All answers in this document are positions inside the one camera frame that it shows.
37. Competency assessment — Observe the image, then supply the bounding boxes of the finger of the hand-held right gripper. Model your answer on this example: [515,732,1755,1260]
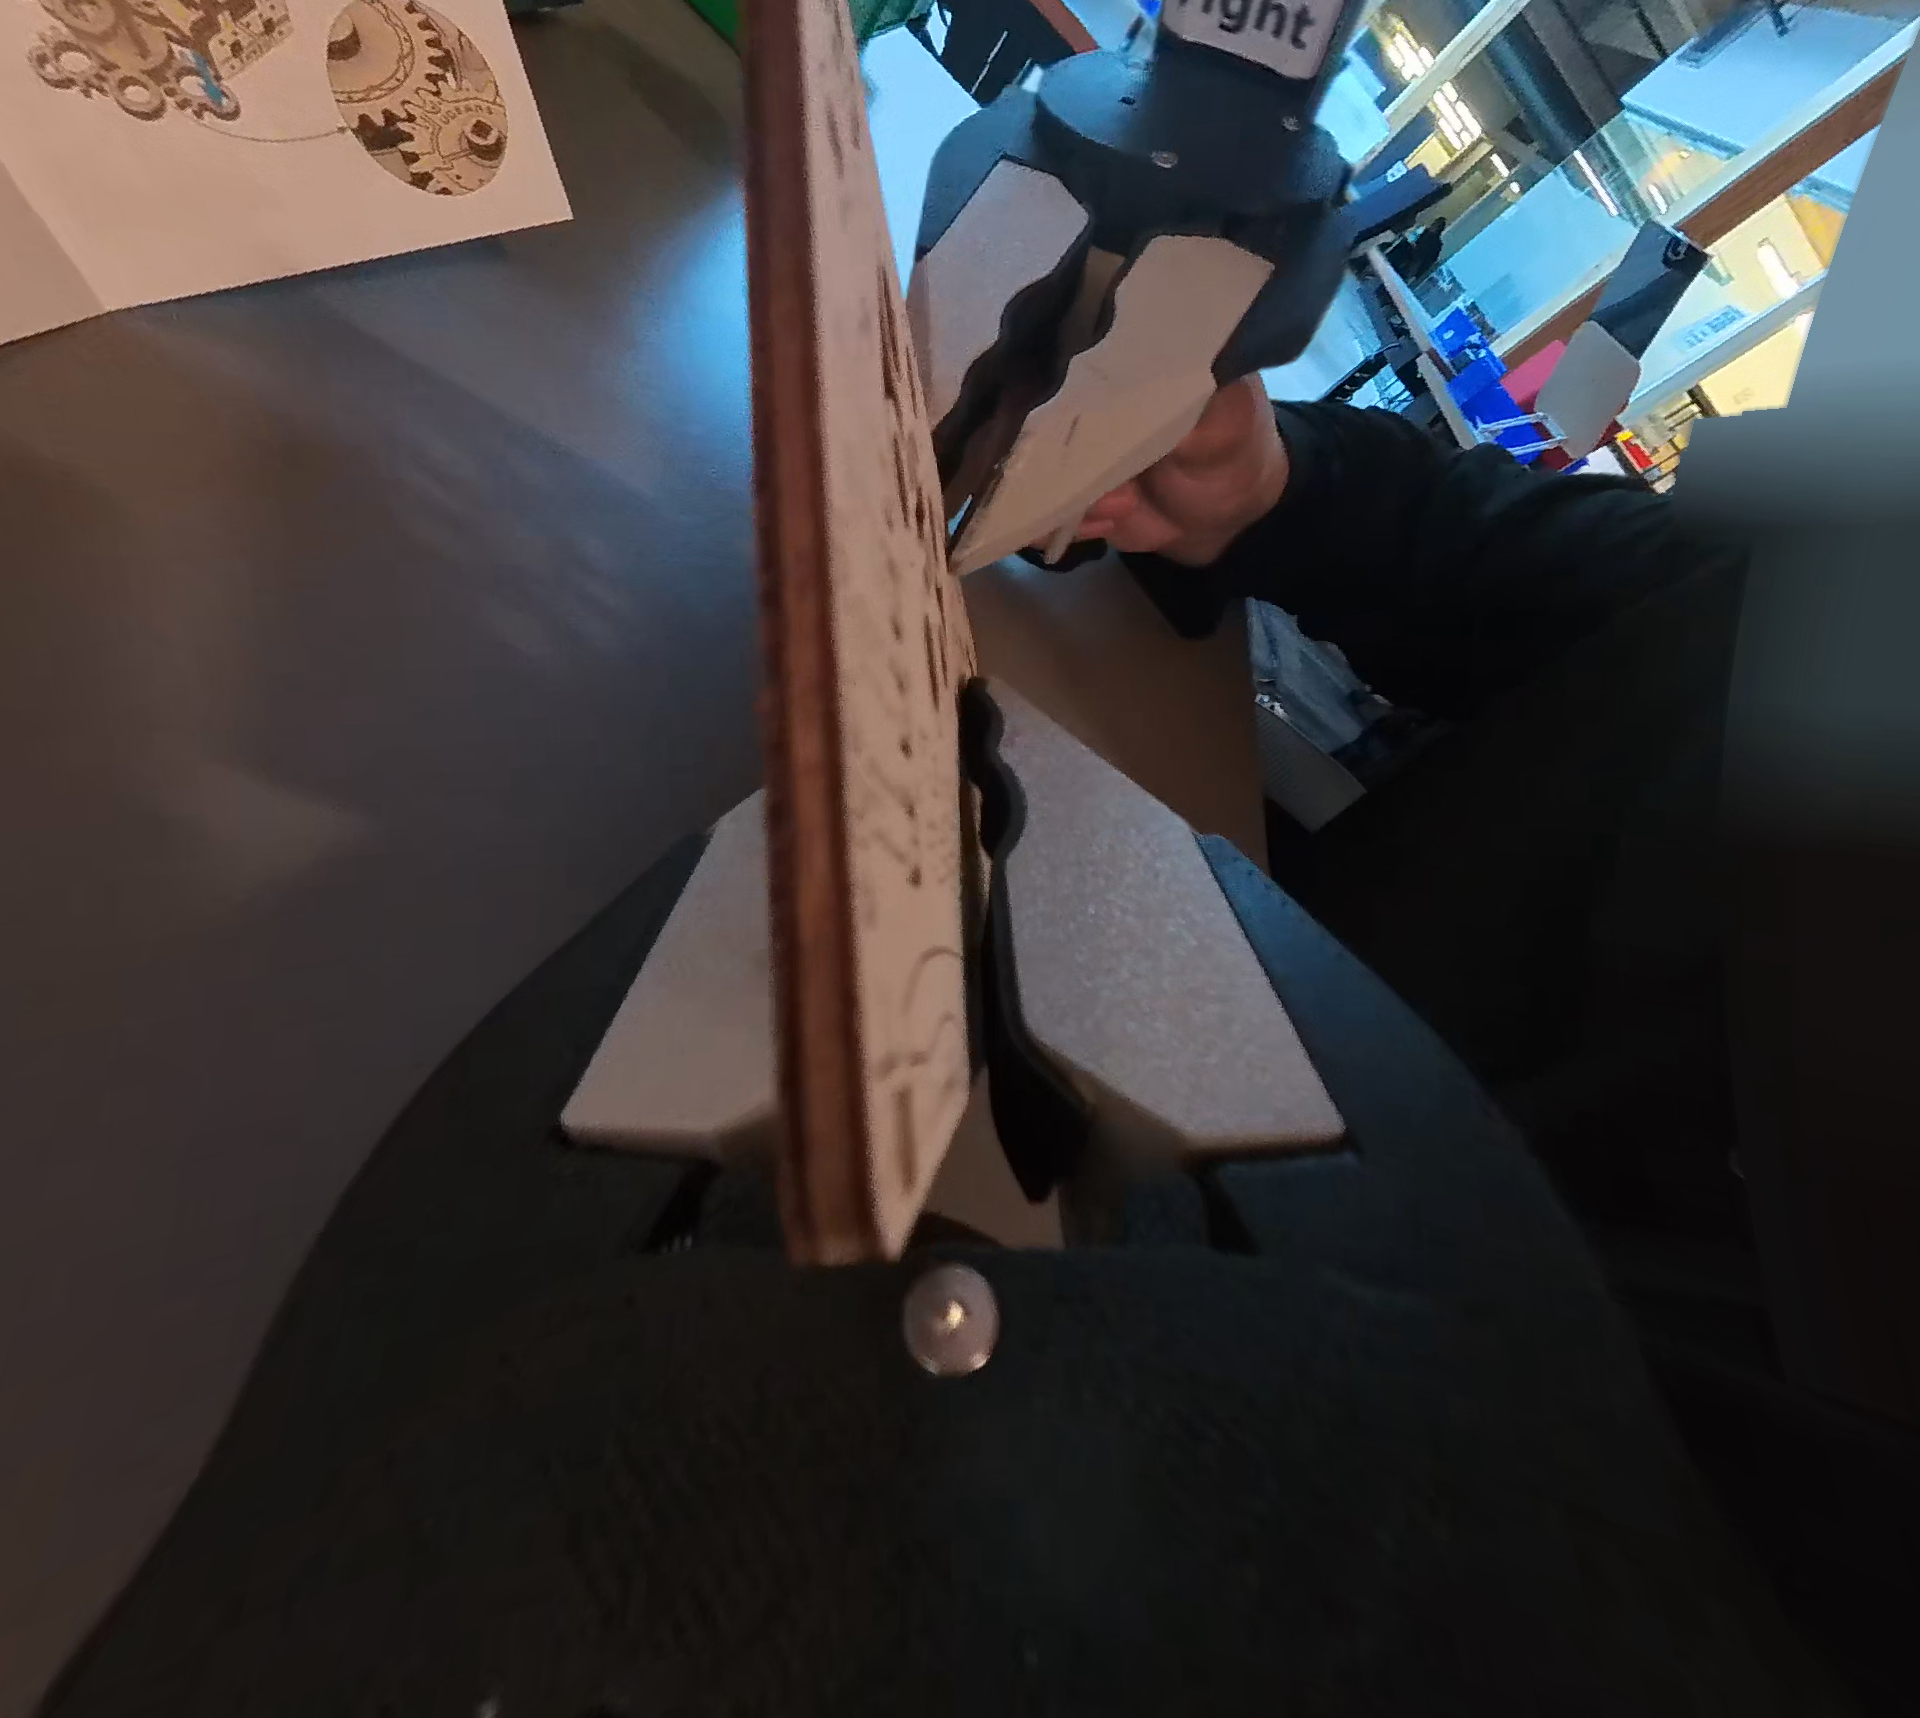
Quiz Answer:
[907,154,1120,520]
[948,231,1281,577]

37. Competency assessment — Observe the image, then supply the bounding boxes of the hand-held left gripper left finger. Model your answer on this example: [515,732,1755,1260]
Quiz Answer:
[559,794,786,1166]

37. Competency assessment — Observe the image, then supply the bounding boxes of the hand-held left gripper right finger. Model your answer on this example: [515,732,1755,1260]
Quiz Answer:
[957,676,1351,1206]

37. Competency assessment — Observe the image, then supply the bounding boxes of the laser-cut wooden parts sheet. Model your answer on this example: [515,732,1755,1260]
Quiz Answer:
[733,0,997,1267]

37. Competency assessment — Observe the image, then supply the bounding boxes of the person's right forearm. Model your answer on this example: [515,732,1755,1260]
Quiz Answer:
[1155,398,1759,729]

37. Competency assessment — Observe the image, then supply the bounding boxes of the person's right hand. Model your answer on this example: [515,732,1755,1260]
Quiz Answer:
[1072,374,1296,567]

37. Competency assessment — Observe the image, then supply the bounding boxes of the blue storage crates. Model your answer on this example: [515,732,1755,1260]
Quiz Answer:
[1406,303,1566,467]

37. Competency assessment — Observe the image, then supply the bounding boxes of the black and beige panel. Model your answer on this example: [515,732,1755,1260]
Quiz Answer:
[1536,217,1713,447]

